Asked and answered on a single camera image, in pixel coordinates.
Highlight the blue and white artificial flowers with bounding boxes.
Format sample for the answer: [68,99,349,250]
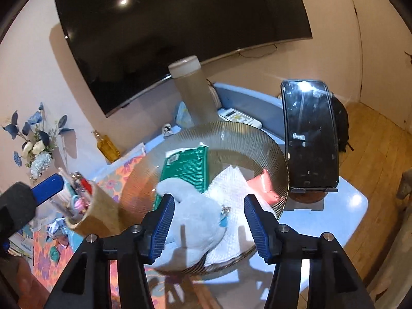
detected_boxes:
[3,102,74,181]

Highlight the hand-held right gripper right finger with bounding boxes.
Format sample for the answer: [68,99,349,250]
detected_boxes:
[244,194,375,309]

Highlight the light blue plastic bag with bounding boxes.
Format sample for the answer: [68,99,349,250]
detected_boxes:
[175,101,195,128]

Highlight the ribbed glass bowl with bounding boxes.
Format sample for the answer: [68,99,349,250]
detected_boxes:
[121,122,289,276]

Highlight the floral orange tablecloth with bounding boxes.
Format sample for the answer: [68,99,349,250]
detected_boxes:
[30,153,226,309]

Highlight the blue grey box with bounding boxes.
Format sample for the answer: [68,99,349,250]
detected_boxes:
[206,83,286,142]

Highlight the brown phone stand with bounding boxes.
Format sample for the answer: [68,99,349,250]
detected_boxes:
[288,185,338,204]

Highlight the black backpack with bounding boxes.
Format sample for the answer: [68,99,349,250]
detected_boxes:
[330,97,355,154]

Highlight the amber glass bottle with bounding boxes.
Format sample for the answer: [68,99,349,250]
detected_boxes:
[92,130,122,163]

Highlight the white remote control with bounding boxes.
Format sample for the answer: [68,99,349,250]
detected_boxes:
[218,108,262,129]

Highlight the white paper towel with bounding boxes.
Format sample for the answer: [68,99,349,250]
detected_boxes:
[203,165,259,266]

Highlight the brown pen holder cup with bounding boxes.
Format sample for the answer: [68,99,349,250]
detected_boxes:
[64,180,125,237]

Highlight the green packet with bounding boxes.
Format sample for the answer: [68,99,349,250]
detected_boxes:
[153,146,210,210]

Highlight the black television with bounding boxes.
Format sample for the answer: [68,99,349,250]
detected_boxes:
[52,0,313,118]

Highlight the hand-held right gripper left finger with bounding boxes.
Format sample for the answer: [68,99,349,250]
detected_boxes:
[43,193,176,309]

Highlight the black television cable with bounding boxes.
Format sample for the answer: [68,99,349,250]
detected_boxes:
[237,43,278,56]

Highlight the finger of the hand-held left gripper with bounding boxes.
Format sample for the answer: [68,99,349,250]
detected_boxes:
[31,173,64,207]
[0,183,37,236]

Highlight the light blue plush toy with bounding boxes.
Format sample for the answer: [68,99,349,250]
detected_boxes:
[155,178,231,272]

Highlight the black smartphone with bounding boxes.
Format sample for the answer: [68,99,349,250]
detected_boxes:
[281,79,340,192]

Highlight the tan tumbler with white lid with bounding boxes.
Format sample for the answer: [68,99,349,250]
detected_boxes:
[167,56,222,128]

